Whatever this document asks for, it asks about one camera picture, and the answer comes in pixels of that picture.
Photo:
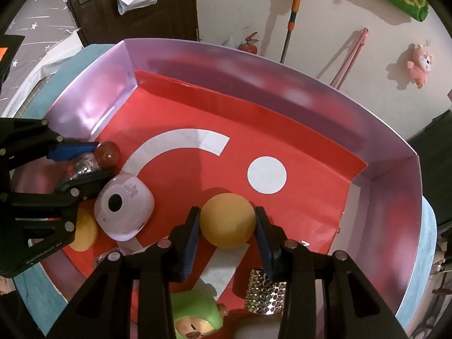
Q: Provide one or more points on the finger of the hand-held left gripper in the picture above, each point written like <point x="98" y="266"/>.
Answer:
<point x="70" y="150"/>
<point x="88" y="182"/>

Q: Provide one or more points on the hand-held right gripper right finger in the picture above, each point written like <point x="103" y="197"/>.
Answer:
<point x="266" y="247"/>

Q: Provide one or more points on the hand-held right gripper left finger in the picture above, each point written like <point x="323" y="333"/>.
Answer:
<point x="190" y="243"/>

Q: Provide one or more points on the glitter nail polish red cap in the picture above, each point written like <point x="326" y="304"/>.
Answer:
<point x="107" y="153"/>

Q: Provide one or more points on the yellow round plastic capsule half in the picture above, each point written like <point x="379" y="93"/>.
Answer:
<point x="84" y="231"/>
<point x="227" y="220"/>

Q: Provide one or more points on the white rounded plastic case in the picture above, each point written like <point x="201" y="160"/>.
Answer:
<point x="123" y="208"/>

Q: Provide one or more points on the gold studded cylinder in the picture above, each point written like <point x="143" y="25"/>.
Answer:
<point x="265" y="293"/>

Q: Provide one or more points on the green and yellow toy figure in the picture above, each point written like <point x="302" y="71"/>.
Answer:
<point x="196" y="317"/>

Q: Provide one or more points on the purple cardboard box red lining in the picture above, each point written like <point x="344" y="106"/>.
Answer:
<point x="247" y="77"/>

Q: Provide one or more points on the grey smooth stone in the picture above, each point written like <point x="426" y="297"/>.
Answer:
<point x="254" y="332"/>

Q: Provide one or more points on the black flat object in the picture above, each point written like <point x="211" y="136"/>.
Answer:
<point x="10" y="60"/>

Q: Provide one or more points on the grey starred sheet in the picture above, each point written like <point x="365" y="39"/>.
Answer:
<point x="35" y="35"/>

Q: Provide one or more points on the dark wooden door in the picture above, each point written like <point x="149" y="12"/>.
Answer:
<point x="169" y="17"/>

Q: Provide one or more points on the dark side table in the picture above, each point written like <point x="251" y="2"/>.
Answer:
<point x="434" y="155"/>

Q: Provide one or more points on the red fire extinguisher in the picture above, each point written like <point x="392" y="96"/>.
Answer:
<point x="248" y="45"/>

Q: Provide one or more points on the pink plastic rods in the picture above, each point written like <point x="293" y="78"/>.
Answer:
<point x="349" y="56"/>

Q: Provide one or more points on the mop with orange grip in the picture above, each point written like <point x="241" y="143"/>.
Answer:
<point x="291" y="24"/>

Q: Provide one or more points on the pink plush toy with horns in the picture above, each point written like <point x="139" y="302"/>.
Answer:
<point x="421" y="64"/>

